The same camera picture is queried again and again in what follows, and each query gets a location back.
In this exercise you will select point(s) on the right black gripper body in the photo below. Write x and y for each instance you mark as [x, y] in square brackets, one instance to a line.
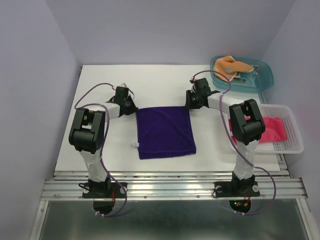
[197, 104]

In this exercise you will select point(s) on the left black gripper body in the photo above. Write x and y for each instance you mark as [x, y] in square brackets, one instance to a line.
[131, 107]

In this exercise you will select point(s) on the purple towel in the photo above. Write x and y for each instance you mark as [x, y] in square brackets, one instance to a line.
[164, 132]

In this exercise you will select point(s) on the pink towel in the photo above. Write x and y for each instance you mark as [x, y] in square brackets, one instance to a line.
[274, 130]

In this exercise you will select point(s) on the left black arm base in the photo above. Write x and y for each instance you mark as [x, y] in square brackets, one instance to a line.
[109, 198]

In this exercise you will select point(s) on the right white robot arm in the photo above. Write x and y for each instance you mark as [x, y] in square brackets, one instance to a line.
[242, 121]

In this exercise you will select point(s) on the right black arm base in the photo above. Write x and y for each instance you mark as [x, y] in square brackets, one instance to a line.
[240, 193]

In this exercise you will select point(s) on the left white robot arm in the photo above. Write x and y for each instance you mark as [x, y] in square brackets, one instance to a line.
[90, 127]

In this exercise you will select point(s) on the orange towel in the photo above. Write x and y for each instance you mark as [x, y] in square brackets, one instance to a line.
[230, 67]

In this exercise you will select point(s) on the blue plastic tub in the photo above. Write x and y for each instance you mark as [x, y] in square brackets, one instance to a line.
[259, 80]

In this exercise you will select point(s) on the white perforated basket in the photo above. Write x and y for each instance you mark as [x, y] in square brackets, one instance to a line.
[294, 142]

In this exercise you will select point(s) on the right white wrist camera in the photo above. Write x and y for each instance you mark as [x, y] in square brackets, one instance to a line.
[193, 88]

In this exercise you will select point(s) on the aluminium mounting rail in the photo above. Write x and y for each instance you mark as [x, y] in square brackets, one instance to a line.
[155, 186]

